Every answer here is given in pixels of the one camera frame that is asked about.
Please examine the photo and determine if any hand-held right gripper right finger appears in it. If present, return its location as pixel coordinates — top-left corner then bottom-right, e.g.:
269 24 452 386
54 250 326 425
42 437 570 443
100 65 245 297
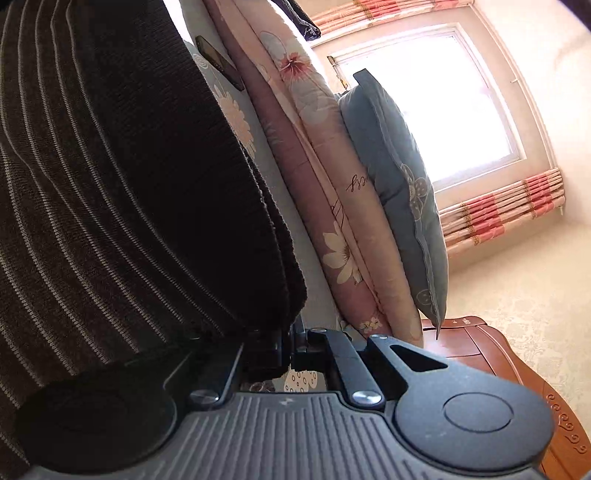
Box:
290 314 448 409

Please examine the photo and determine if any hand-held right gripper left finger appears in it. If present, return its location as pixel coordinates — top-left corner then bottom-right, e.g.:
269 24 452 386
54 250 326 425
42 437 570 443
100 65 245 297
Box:
164 339 245 409

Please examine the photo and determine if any grey striped knit sweater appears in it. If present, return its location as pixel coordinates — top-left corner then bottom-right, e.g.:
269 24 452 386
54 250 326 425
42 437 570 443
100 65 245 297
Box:
0 0 309 478

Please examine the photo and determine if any blue-grey printed pillow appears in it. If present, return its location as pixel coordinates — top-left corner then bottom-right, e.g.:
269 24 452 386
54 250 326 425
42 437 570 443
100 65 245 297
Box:
337 69 450 340

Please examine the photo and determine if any pink floral folded quilt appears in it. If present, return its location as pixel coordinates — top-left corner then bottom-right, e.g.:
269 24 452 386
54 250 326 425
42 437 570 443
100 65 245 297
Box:
203 0 426 349

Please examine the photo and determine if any wooden headboard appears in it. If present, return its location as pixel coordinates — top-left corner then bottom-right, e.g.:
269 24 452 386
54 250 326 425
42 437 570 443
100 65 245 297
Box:
420 316 580 480

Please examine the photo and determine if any window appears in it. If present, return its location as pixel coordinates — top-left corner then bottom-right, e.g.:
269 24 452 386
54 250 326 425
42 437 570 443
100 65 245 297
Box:
328 23 527 192

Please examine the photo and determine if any dark smartphone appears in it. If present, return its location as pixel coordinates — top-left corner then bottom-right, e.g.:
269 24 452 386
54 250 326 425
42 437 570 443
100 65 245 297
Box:
195 36 245 90

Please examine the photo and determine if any black garment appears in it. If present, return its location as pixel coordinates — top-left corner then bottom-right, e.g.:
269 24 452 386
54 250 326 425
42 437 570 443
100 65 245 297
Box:
281 0 321 41

